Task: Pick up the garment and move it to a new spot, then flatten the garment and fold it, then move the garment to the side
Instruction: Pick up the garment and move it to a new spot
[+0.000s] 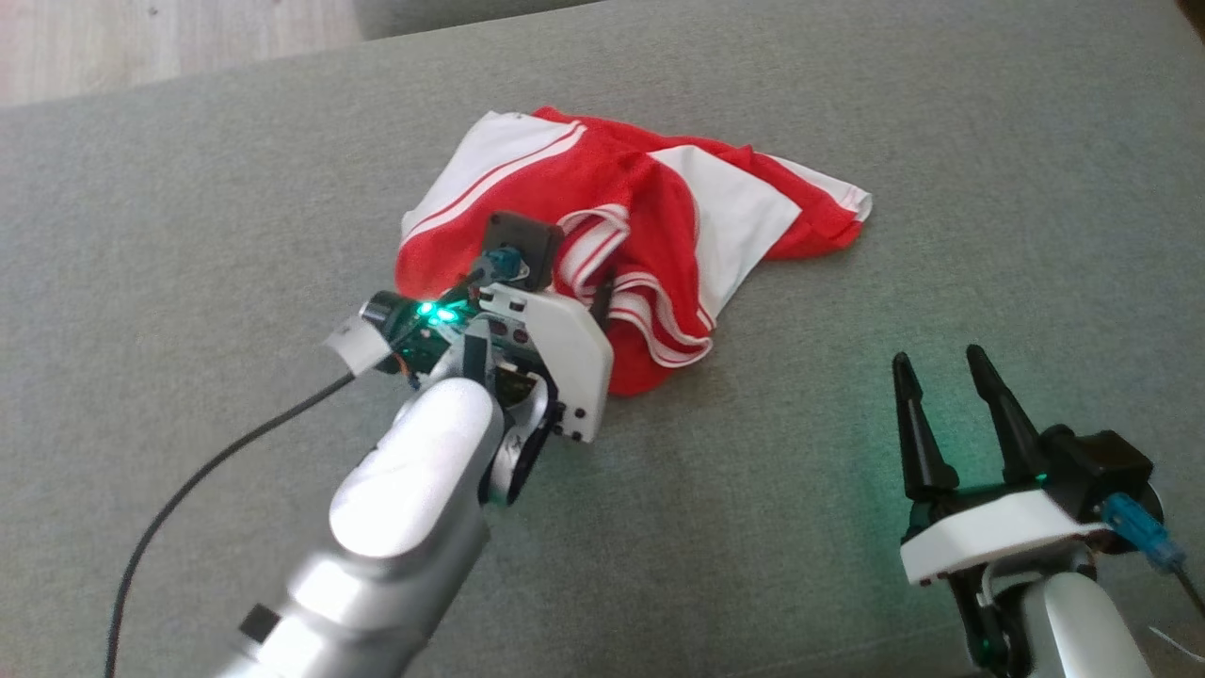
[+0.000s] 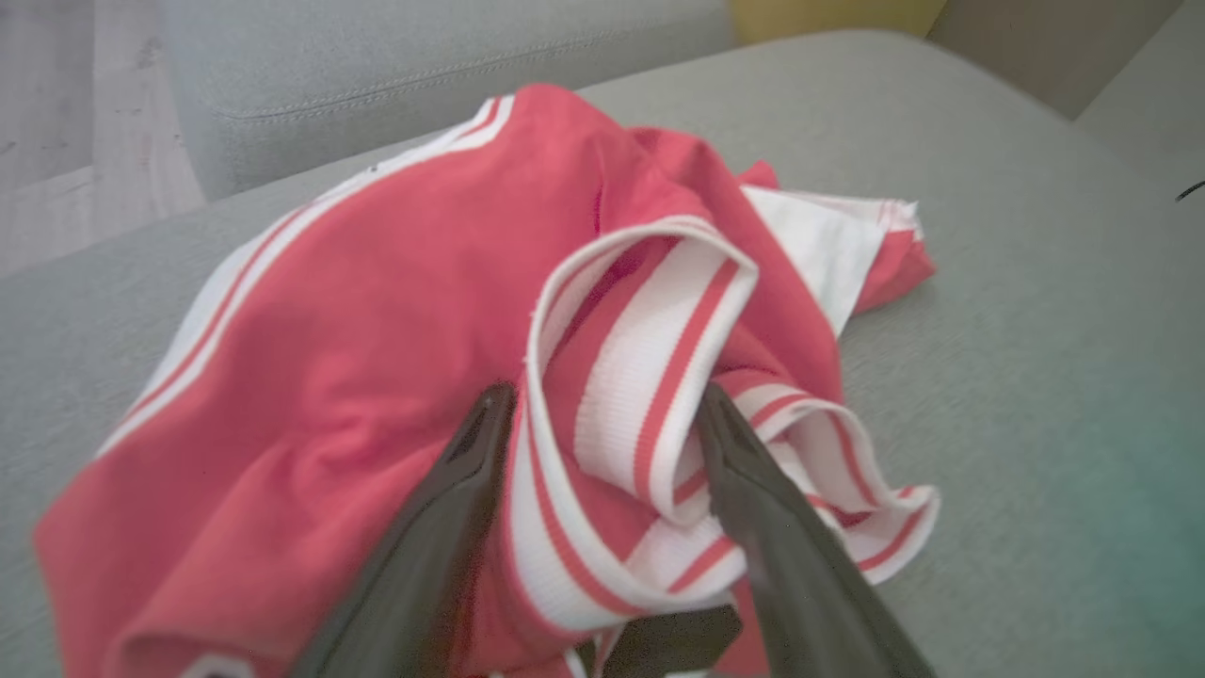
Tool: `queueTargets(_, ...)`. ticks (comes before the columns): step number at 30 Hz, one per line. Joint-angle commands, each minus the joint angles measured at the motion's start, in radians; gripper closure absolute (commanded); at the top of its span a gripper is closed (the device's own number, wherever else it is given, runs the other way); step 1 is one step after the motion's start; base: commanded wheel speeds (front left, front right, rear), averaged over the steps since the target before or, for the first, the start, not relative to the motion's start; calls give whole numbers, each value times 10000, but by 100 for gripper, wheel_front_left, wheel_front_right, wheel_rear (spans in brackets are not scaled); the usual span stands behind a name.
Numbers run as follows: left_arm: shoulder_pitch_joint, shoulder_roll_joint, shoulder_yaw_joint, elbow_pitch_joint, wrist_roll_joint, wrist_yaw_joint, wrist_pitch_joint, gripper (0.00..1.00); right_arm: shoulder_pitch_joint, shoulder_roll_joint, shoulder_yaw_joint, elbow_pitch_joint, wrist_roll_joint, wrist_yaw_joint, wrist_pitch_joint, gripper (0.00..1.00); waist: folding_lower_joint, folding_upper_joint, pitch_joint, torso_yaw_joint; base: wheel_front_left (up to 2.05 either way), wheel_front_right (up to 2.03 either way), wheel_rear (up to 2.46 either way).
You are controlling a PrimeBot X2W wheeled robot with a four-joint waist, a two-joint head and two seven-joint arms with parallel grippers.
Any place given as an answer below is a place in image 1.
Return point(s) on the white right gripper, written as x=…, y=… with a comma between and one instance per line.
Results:
x=998, y=532

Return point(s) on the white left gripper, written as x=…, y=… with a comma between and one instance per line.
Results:
x=570, y=353

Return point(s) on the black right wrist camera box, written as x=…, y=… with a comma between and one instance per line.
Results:
x=1097, y=471

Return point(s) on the red white basketball jersey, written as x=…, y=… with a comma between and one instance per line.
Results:
x=584, y=169

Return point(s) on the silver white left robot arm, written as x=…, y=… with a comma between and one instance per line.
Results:
x=414, y=471

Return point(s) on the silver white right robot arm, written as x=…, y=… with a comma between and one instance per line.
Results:
x=1083, y=631

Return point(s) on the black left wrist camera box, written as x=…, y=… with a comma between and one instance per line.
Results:
x=529, y=237

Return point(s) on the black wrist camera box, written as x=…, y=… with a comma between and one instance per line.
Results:
x=529, y=237
x=1097, y=471

